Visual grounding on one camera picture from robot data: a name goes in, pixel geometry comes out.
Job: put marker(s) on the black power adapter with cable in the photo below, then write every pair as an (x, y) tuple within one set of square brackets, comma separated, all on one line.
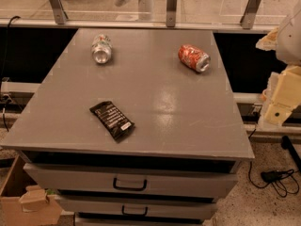
[(274, 178)]

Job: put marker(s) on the left metal bracket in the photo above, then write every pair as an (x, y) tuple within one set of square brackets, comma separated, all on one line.
[(59, 13)]

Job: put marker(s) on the right metal bracket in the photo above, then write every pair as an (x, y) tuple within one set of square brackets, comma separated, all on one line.
[(248, 18)]

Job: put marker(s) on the grey drawer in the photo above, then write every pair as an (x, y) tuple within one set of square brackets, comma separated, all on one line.
[(110, 206), (77, 178)]

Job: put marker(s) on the top grey drawer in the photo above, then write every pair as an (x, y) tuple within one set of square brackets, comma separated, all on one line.
[(77, 178)]

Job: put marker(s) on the brown cardboard box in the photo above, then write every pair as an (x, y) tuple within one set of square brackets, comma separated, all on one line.
[(24, 202)]

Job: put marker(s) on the grey drawer cabinet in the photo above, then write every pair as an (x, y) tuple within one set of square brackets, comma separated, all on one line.
[(186, 123)]

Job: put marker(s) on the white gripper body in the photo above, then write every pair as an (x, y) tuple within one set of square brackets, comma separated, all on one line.
[(291, 42)]

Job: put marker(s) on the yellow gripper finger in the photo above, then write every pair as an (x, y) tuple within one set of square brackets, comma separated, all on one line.
[(269, 41), (286, 96)]

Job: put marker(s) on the black drawer handle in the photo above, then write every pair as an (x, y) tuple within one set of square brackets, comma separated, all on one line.
[(129, 186), (134, 211)]

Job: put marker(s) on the middle metal bracket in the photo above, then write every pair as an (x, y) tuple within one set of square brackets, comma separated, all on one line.
[(171, 9)]

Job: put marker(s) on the black top drawer handle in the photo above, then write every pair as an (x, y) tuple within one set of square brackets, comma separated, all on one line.
[(129, 186)]

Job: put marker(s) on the black snack bar wrapper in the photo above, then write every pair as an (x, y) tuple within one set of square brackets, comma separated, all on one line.
[(114, 121)]

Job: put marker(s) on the red orange soda can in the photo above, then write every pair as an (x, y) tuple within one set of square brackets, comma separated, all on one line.
[(194, 58)]

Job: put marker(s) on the metal bracket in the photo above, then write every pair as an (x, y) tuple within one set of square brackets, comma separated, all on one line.
[(171, 9), (248, 18), (59, 13)]

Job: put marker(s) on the black pole at right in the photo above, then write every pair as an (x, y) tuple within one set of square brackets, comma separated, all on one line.
[(286, 144)]

